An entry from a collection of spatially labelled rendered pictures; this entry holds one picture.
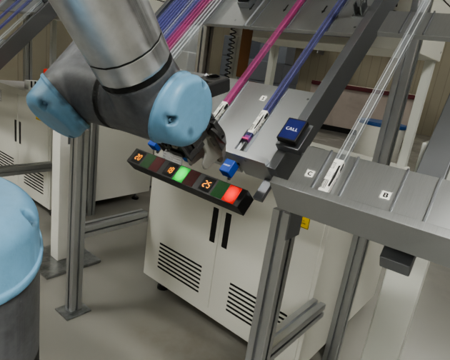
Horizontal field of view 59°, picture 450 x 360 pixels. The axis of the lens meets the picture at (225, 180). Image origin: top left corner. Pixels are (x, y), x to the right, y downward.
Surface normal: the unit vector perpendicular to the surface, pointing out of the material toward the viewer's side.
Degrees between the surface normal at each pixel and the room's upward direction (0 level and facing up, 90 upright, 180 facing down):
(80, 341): 0
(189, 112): 90
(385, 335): 90
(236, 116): 48
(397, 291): 90
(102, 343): 0
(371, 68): 90
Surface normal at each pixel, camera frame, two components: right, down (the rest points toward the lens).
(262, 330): -0.64, 0.13
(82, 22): -0.10, 0.79
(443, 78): -0.44, 0.19
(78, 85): -0.50, -0.05
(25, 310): 0.98, 0.18
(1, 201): 0.24, -0.91
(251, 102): -0.38, -0.54
